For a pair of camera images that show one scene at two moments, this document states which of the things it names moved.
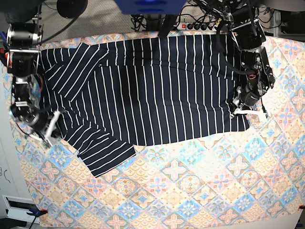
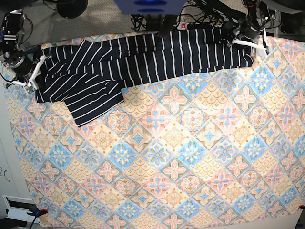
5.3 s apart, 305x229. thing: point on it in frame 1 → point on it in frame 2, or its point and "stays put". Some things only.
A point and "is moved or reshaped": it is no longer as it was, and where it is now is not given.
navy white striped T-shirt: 102,98 is moved or reshaped
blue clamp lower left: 36,212 stays put
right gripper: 249,94 → 246,28
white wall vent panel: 18,207 stays put
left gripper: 35,118 → 22,66
